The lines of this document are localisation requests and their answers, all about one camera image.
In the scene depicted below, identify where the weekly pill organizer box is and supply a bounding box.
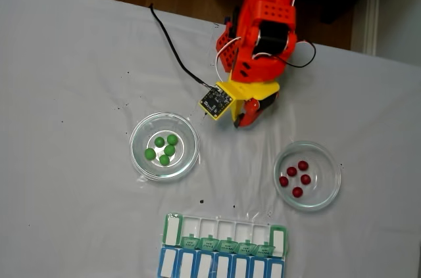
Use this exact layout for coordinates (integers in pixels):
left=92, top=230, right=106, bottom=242
left=157, top=212, right=289, bottom=278

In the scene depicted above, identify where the clear glass bowl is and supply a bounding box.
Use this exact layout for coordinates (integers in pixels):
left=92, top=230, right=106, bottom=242
left=129, top=112, right=201, bottom=183
left=272, top=141, right=342, bottom=212

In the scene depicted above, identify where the white door trim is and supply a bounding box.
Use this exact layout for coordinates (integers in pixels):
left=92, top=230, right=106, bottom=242
left=361, top=0, right=383, bottom=57

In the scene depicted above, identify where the white table cloth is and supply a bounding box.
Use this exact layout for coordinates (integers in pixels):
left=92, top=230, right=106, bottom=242
left=0, top=0, right=421, bottom=278

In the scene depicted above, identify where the camera board on yellow mount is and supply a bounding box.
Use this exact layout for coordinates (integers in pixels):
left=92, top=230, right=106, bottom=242
left=199, top=82, right=237, bottom=122

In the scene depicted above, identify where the white gripper servo wire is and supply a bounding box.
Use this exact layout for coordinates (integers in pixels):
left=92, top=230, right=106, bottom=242
left=214, top=36, right=243, bottom=83

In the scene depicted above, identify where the black camera cable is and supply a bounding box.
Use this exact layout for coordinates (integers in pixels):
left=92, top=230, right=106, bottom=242
left=149, top=3, right=215, bottom=91

